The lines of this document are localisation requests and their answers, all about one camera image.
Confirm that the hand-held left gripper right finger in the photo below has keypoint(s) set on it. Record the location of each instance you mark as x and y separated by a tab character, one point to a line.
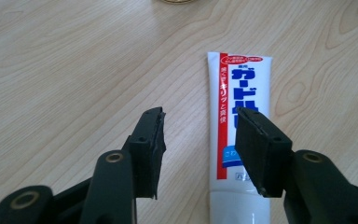
261	152

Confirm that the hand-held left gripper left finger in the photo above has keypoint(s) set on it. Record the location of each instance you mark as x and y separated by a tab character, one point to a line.
147	149

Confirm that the white toothpaste tube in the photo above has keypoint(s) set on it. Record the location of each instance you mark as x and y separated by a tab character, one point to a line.
245	81

